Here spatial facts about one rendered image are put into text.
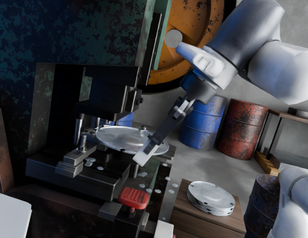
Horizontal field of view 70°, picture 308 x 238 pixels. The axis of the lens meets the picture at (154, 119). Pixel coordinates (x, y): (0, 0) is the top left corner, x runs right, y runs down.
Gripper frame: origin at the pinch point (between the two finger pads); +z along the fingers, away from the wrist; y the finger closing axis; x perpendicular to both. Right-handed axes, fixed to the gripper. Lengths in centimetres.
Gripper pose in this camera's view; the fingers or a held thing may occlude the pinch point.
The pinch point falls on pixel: (146, 151)
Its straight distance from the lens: 51.6
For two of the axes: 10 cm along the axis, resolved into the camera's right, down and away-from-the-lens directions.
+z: -6.0, 7.6, 2.5
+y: 2.0, -1.7, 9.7
